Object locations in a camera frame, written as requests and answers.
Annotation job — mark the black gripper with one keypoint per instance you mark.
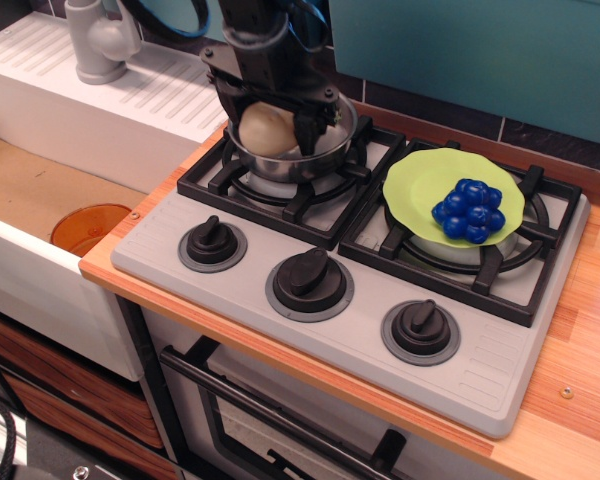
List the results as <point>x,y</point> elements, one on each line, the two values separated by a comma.
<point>276,71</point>

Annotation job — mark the beige toy potato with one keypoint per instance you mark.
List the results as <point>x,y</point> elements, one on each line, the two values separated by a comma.
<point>267,130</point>

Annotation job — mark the blue blueberry cluster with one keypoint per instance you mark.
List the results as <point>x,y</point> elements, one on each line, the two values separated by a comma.
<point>470,212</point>

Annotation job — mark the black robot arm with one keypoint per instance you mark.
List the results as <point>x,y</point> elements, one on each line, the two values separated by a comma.
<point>243,20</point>

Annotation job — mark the stainless steel pot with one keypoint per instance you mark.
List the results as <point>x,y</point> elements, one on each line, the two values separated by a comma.
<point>291,166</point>

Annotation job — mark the left black stove knob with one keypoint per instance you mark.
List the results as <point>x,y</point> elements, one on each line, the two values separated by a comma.
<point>212,246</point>

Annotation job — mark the black stove knob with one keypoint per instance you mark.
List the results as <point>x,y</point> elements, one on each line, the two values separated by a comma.
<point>310,287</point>
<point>421,333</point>
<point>212,246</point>

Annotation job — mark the lime green plate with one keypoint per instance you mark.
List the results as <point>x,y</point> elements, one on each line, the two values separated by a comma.
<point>416,183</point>

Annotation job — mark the middle black stove knob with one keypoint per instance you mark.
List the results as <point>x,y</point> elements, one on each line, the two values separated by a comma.
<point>310,287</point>

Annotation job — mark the grey toy stove top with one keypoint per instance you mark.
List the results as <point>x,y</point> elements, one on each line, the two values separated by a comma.
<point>482,386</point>

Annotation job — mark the right black stove knob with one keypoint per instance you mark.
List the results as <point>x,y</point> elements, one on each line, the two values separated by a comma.
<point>421,333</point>

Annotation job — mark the grey toy faucet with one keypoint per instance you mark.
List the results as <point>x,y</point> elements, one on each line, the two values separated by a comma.
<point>101,45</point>

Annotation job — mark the orange plastic cup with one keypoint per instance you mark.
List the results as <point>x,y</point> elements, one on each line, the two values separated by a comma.
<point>82,229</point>

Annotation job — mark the white toy sink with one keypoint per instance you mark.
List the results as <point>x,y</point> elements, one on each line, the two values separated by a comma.
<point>64,145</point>

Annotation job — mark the right black burner grate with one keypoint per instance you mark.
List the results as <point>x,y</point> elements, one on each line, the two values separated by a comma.
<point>518,279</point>

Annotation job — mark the wood grain drawer front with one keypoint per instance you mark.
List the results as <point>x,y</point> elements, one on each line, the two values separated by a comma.
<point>81,399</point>

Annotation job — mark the black oven door handle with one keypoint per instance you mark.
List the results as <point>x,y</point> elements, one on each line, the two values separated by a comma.
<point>192,365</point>

